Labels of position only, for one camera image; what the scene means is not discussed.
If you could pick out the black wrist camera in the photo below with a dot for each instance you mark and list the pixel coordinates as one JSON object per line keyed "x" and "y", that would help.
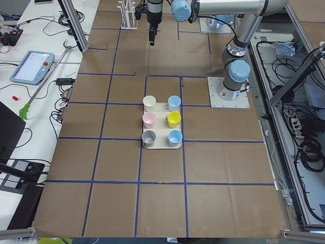
{"x": 139, "y": 11}

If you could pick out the yellow cup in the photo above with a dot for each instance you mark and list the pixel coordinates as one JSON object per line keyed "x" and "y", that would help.
{"x": 173, "y": 119}

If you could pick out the grey cup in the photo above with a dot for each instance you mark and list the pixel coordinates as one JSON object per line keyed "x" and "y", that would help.
{"x": 148, "y": 138}

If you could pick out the white wire cup rack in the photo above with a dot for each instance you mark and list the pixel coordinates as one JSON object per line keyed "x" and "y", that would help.
{"x": 127, "y": 9}

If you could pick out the blue teach pendant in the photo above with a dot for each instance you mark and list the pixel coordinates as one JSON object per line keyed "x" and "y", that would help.
{"x": 33, "y": 67}

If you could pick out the pink cup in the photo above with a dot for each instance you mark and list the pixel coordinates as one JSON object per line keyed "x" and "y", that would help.
{"x": 149, "y": 119}

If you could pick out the grabber reaching tool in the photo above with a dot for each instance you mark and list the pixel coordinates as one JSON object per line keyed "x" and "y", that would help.
{"x": 23, "y": 111}

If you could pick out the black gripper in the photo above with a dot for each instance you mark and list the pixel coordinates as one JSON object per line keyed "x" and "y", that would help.
{"x": 154, "y": 16}

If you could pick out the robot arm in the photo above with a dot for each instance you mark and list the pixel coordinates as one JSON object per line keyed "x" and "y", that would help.
{"x": 237, "y": 70}

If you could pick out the light blue cup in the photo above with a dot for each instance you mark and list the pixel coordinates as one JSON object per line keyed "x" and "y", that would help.
{"x": 175, "y": 138}
{"x": 174, "y": 103}

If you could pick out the light blue cup rear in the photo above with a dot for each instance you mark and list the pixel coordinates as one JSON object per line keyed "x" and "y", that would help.
{"x": 174, "y": 103}

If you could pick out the light blue cup front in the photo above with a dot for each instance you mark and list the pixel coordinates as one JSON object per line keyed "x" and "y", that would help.
{"x": 175, "y": 138}

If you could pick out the aluminium frame post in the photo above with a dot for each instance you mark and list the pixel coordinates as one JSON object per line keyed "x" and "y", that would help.
{"x": 69, "y": 12}

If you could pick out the white ikea cup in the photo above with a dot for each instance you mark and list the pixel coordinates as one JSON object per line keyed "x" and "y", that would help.
{"x": 149, "y": 103}

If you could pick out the cream plastic tray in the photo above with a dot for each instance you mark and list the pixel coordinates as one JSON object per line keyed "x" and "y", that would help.
{"x": 161, "y": 129}

